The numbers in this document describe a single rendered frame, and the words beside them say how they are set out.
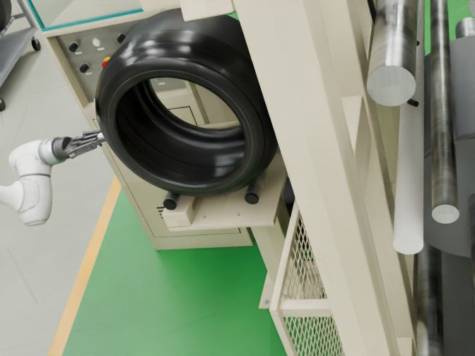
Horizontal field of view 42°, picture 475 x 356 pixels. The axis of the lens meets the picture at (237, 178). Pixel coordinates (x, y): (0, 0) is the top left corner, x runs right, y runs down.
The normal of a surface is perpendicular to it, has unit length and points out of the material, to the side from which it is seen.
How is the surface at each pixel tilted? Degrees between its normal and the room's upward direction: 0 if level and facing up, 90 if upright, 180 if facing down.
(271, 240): 90
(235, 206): 0
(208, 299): 0
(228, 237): 90
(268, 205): 0
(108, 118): 86
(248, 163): 96
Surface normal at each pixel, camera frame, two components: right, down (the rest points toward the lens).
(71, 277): -0.29, -0.76
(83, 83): -0.22, 0.64
